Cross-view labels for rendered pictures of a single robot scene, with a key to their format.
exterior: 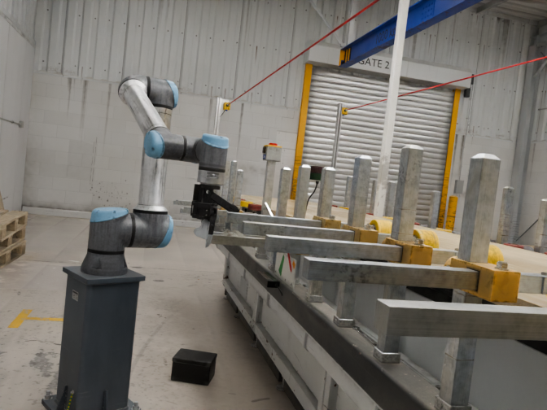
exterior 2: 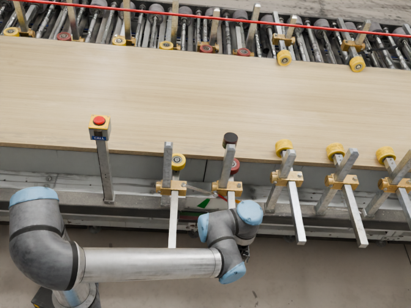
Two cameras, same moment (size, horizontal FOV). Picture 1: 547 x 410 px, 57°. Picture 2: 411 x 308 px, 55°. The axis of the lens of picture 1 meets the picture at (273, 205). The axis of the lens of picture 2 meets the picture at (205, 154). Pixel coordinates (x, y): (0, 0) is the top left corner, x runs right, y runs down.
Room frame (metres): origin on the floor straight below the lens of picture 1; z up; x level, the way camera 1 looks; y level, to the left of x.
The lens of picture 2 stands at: (1.80, 0.98, 2.29)
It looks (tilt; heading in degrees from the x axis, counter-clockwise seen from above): 49 degrees down; 277
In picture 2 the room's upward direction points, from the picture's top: 9 degrees clockwise
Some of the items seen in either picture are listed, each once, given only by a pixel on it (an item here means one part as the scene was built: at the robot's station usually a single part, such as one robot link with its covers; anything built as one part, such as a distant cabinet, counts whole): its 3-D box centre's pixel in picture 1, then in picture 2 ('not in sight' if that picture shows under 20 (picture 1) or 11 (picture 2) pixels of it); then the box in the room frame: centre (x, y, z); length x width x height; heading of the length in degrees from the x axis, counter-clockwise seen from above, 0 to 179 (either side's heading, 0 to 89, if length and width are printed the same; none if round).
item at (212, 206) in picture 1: (205, 202); (240, 245); (1.71, 0.23, 0.97); 0.09 x 0.08 x 0.12; 104
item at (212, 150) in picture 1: (213, 152); (246, 219); (1.72, 0.22, 1.14); 0.10 x 0.09 x 0.12; 32
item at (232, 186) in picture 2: not in sight; (226, 187); (1.82, -0.11, 0.85); 0.14 x 0.06 x 0.05; 15
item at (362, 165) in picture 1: (352, 244); (334, 184); (1.36, -0.22, 0.92); 0.04 x 0.04 x 0.48; 15
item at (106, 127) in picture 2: (272, 154); (99, 128); (2.33, 0.03, 1.18); 0.07 x 0.07 x 0.08; 15
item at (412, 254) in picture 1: (404, 252); (394, 184); (1.09, -0.29, 0.95); 0.14 x 0.06 x 0.05; 15
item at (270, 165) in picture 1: (265, 209); (105, 170); (2.33, 0.03, 0.93); 0.05 x 0.05 x 0.45; 15
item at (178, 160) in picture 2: not in sight; (176, 166); (2.07, -0.14, 0.85); 0.08 x 0.08 x 0.11
